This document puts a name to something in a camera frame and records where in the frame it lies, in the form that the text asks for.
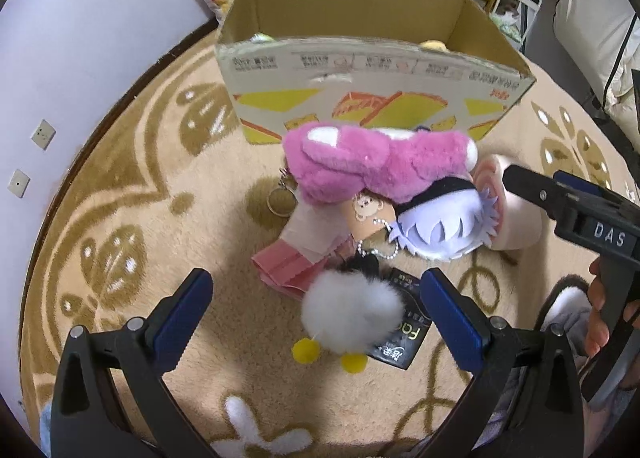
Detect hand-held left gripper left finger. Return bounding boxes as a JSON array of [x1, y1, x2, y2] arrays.
[[50, 268, 216, 458]]

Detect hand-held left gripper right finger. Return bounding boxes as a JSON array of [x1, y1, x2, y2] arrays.
[[415, 268, 588, 458]]

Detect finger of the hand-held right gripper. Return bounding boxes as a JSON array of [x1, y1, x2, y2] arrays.
[[552, 170, 626, 204], [502, 164, 571, 228]]

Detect pink swirl round cushion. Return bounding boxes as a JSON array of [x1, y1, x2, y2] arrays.
[[472, 153, 548, 251]]

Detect black printed package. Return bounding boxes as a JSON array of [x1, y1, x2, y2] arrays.
[[367, 267, 433, 371]]

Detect lavender haired plush doll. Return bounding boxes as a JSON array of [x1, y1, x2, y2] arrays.
[[390, 175, 503, 264]]

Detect white fluffy plush yellow feet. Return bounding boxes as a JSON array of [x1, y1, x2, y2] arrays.
[[291, 253, 406, 375]]

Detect pink plush toy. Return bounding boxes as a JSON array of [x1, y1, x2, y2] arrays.
[[282, 120, 480, 204]]

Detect printed cardboard box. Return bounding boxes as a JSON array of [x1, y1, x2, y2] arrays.
[[215, 0, 537, 145]]

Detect person's right hand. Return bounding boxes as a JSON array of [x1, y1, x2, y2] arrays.
[[585, 257, 613, 359]]

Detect beige monkey print tag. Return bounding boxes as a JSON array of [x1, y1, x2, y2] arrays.
[[342, 190, 398, 241]]

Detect white fabric cover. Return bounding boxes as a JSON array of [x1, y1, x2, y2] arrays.
[[552, 0, 640, 139]]

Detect metal keyring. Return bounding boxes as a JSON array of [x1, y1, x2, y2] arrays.
[[267, 168, 301, 216]]

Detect white wall outlet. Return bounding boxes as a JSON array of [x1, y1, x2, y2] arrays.
[[30, 119, 56, 151], [7, 169, 31, 199]]

